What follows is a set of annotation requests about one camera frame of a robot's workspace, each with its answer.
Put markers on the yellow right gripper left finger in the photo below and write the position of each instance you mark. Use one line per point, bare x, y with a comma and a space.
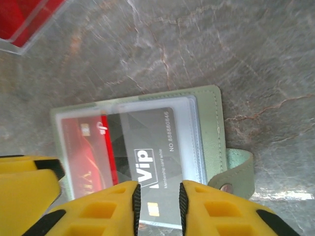
103, 211

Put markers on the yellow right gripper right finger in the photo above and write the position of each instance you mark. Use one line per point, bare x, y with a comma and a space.
221, 216

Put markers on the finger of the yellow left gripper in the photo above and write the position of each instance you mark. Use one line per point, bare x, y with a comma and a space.
27, 191
19, 162

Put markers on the red card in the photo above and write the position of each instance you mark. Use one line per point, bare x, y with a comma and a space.
83, 152

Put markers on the grey VIP card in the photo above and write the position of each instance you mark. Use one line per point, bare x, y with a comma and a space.
152, 137

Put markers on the green leather card holder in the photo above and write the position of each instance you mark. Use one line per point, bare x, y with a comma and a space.
211, 118

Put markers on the clear acrylic card stand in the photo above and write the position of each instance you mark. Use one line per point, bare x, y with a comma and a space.
32, 41

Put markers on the red rectangular box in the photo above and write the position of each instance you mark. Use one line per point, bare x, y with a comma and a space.
17, 22

